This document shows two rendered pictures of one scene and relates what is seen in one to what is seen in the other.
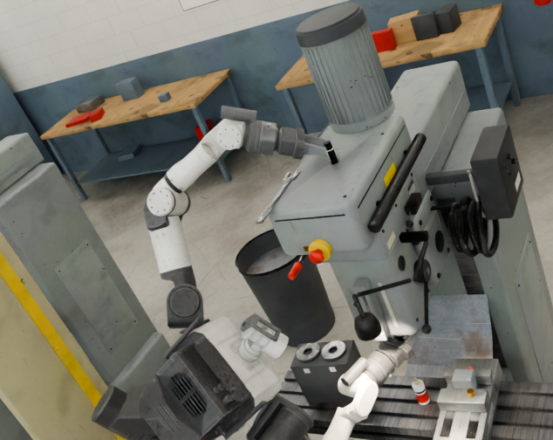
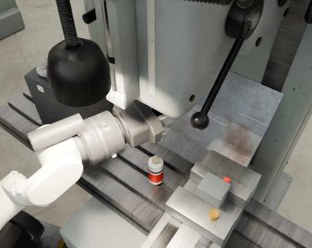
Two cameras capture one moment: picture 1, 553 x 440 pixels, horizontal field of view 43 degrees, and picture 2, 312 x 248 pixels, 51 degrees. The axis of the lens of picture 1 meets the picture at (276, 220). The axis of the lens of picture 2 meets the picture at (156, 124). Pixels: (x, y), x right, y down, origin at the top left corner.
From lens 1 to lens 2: 163 cm
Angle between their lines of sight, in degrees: 21
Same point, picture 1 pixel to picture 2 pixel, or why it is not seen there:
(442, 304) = (227, 81)
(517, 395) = (262, 224)
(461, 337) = (228, 124)
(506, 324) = (281, 132)
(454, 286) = (252, 69)
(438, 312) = not seen: hidden behind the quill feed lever
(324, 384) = (57, 111)
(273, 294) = not seen: hidden behind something
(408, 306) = (188, 70)
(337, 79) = not seen: outside the picture
